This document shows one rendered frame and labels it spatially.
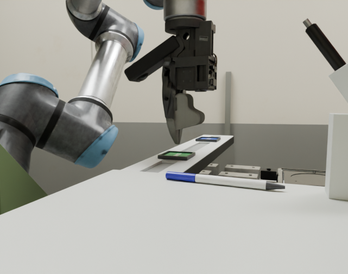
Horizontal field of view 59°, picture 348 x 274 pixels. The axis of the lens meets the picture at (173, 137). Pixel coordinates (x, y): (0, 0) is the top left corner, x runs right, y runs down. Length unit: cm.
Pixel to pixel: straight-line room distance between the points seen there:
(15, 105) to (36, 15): 230
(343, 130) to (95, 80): 61
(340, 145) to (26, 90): 56
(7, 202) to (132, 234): 34
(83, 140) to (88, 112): 7
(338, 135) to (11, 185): 46
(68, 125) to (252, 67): 188
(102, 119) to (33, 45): 223
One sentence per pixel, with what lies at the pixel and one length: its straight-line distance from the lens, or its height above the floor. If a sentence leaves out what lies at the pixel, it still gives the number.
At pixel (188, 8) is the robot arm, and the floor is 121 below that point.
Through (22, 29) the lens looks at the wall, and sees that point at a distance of 299.
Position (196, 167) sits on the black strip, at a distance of 52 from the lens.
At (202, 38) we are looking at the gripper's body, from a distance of 54.
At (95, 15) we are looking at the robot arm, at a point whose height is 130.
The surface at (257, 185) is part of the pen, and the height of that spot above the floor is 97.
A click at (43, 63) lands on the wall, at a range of 285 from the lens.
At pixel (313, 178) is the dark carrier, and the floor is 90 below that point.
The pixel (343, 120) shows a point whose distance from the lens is 34.
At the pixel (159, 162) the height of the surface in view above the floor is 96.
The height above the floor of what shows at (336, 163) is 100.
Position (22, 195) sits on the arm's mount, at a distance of 57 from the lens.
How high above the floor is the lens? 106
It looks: 6 degrees down
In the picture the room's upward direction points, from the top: straight up
